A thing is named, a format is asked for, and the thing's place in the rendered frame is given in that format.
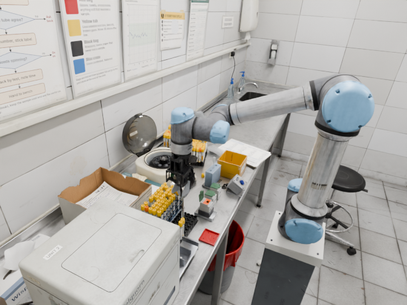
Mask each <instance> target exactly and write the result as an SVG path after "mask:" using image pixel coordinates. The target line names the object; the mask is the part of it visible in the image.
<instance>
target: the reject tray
mask: <svg viewBox="0 0 407 305"><path fill-rule="evenodd" d="M219 236H220V233H218V232H214V231H212V230H209V229H207V228H205V229H204V231H203V233H202V234H201V236H200V237H199V241H201V242H204V243H206V244H209V245H212V246H214V245H215V244H216V241H217V239H218V238H219Z"/></svg>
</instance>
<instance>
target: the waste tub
mask: <svg viewBox="0 0 407 305"><path fill-rule="evenodd" d="M247 157H248V156H247V155H244V154H239V153H237V152H232V151H229V150H225V151H224V153H223V154H222V155H221V156H220V157H219V158H218V159H217V164H220V165H221V170H220V176H221V177H225V178H227V179H232V178H233V177H234V176H235V175H236V174H238V175H239V176H242V175H243V173H244V172H245V168H246V164H247Z"/></svg>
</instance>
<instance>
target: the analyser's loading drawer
mask: <svg viewBox="0 0 407 305"><path fill-rule="evenodd" d="M197 250H199V242H198V241H196V240H193V239H190V238H188V237H185V236H183V241H182V242H181V244H180V255H179V268H180V271H179V279H180V277H181V276H182V274H183V272H184V270H185V269H186V267H187V266H188V264H189V262H190V261H191V259H192V257H193V255H194V254H195V252H196V251H197ZM180 257H182V258H180Z"/></svg>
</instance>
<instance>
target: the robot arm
mask: <svg viewBox="0 0 407 305"><path fill-rule="evenodd" d="M374 108H375V104H374V99H373V96H372V94H371V92H370V90H369V89H368V88H367V87H366V86H365V85H364V84H362V83H361V81H359V80H358V78H356V77H355V76H353V75H351V74H346V73H339V74H333V75H330V76H326V77H322V78H320V79H316V80H311V81H309V82H307V84H306V85H305V86H302V87H298V88H293V89H290V90H286V91H281V92H278V93H274V94H269V95H266V96H262V97H258V98H255V99H250V100H246V101H243V102H238V103H234V104H231V105H225V104H220V105H218V106H216V107H215V108H214V109H213V110H212V112H211V113H210V114H209V116H208V117H207V118H202V117H196V116H194V111H193V110H192V109H191V108H187V107H178V108H175V109H173V110H172V112H171V122H170V124H171V157H170V167H169V168H168V169H167V170H166V182H167V181H169V180H171V182H173V183H174V186H173V188H172V190H171V193H172V194H173V193H175V192H176V191H177V193H178V194H179V196H180V197H181V196H182V197H184V198H185V197H186V196H187V195H188V194H189V192H190V191H191V189H192V187H193V185H194V183H195V179H196V178H195V172H194V171H193V169H194V168H193V167H192V165H191V164H190V163H196V162H197V157H195V156H194V155H192V154H191V152H192V148H193V139H195V140H201V141H205V142H211V143H214V144H216V143H218V144H225V143H226V142H227V140H228V136H229V132H230V126H232V125H238V124H241V123H247V122H252V121H255V120H260V119H266V118H269V117H274V116H279V115H283V114H288V113H293V112H297V111H302V110H307V109H311V110H312V111H317V110H318V113H317V117H316V120H315V123H314V126H315V127H316V128H317V130H318V132H317V135H316V139H315V142H314V145H313V148H312V151H311V155H310V157H309V161H308V164H307V166H306V170H305V173H304V176H303V178H302V179H293V180H291V181H290V182H289V184H288V186H287V188H288V189H287V194H286V202H285V209H284V212H283V213H282V215H281V216H280V218H279V220H278V224H277V228H278V231H279V232H280V234H281V235H282V236H283V237H285V238H286V239H288V240H290V241H293V242H296V243H301V244H311V243H316V242H318V241H319V240H320V239H321V238H322V236H323V228H322V225H323V221H324V219H325V217H326V214H327V212H328V207H327V205H326V204H325V202H326V200H327V197H328V194H329V192H330V189H331V187H332V184H333V181H334V179H335V176H336V174H337V171H338V169H339V166H340V163H341V161H342V159H343V155H344V153H345V151H346V148H347V146H348V143H349V140H350V139H352V138H354V137H357V136H358V135H359V132H360V129H361V127H364V126H365V125H366V124H367V123H368V122H369V121H370V119H371V118H372V115H373V114H374ZM167 173H168V178H167ZM170 173H171V177H170ZM183 187H184V190H183V192H182V188H183Z"/></svg>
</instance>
